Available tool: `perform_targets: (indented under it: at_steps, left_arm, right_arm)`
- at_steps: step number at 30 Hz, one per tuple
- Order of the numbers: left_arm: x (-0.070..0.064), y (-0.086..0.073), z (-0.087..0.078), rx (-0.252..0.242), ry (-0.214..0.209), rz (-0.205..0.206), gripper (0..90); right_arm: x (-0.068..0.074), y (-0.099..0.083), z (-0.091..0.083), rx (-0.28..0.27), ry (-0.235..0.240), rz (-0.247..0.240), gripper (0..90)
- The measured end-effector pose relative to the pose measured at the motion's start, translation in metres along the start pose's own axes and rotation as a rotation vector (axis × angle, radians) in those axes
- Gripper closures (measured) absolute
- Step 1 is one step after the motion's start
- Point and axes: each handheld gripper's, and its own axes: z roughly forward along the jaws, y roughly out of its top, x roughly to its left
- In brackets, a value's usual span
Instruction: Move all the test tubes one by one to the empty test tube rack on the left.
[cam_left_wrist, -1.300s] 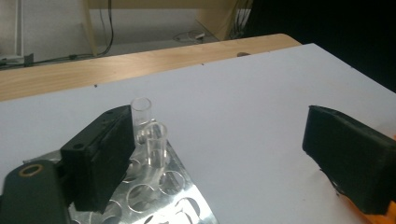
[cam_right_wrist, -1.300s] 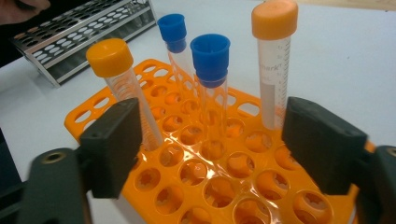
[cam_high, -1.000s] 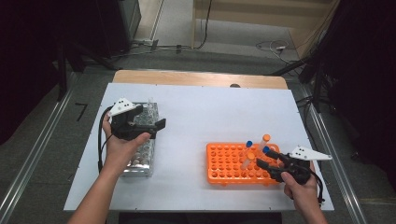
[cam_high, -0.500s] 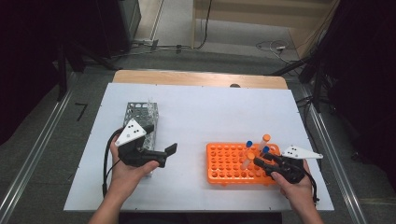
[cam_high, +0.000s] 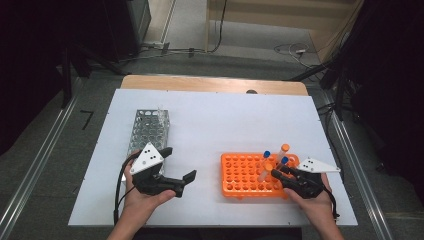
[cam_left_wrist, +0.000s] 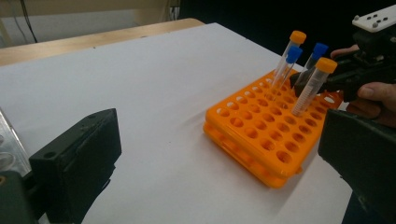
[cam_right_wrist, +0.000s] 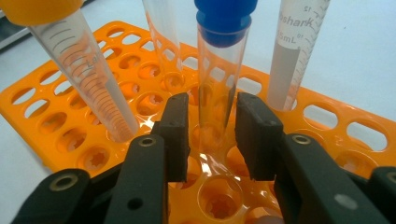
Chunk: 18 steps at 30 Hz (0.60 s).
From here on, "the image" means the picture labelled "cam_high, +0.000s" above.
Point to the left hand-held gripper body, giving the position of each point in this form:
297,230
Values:
150,181

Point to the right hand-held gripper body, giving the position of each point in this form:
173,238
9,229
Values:
305,185

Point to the orange cap graduated tube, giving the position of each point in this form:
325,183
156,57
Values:
285,147
268,167

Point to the metal tube rack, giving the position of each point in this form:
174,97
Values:
148,128

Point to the orange plastic tube rack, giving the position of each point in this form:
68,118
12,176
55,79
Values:
240,173

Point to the clear test tube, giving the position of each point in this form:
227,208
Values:
161,114

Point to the person's left hand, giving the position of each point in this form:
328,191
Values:
143,203

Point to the person's right hand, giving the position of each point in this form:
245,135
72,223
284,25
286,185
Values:
316,206

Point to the blue cap test tube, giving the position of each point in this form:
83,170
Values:
266,154
284,160

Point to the white board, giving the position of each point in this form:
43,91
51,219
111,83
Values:
206,126

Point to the person's dark clothing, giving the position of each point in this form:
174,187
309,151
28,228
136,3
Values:
216,235

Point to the wooden table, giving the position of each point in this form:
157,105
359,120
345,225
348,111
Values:
213,83

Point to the black metal stand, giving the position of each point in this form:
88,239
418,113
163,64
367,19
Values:
66,76
340,93

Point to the power strip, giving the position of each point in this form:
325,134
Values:
156,45

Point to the dark cabinet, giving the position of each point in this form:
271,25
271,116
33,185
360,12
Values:
120,30

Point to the dark curtain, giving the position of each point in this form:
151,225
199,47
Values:
33,66
393,83

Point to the aluminium floor rail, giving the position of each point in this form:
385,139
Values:
48,140
355,166

